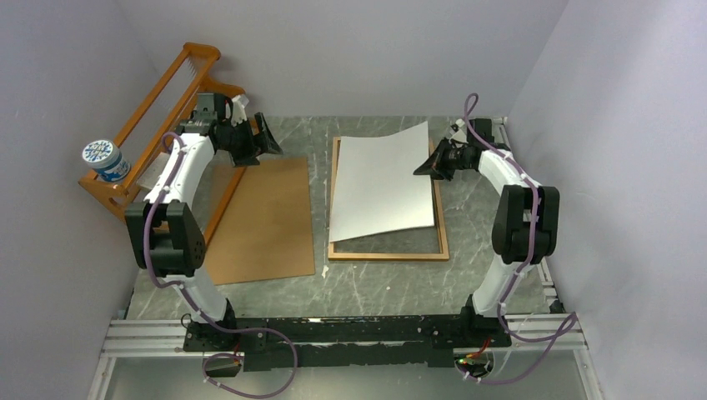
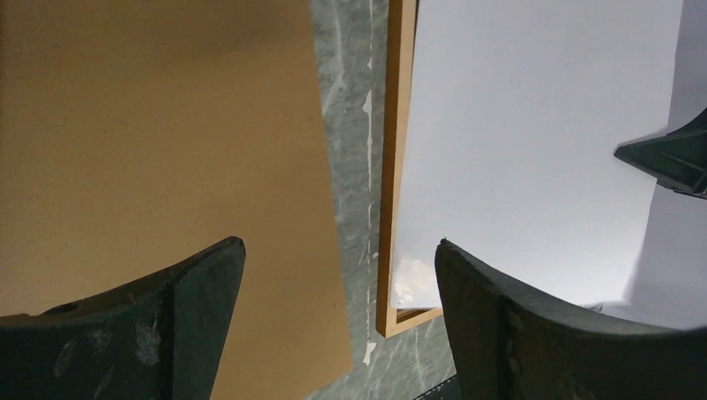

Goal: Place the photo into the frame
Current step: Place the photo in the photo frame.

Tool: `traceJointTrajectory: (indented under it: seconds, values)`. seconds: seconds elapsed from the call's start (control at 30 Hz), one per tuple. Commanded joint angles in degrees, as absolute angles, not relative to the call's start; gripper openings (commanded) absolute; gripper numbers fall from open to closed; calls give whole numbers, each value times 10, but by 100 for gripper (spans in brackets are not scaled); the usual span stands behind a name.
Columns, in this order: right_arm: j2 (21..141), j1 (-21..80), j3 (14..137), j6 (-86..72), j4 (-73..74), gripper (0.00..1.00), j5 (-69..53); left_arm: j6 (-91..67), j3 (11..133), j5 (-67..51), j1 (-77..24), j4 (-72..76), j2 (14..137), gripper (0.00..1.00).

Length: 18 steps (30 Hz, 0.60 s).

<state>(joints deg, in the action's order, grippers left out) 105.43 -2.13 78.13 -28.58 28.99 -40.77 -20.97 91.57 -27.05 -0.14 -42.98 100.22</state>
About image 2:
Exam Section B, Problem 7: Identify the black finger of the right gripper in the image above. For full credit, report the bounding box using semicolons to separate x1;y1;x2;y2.
614;112;706;199

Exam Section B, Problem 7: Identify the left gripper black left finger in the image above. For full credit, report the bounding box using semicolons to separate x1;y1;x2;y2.
1;237;246;399

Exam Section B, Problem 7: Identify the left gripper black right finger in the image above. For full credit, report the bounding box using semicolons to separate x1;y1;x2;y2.
434;240;706;399

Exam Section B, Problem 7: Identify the wooden picture frame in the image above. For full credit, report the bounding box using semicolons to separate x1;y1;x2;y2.
375;0;442;338

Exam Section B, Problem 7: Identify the plant photo print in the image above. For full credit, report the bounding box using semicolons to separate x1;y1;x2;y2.
390;1;683;308

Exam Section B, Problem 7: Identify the brown backing board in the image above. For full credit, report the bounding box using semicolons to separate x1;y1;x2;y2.
1;1;352;399

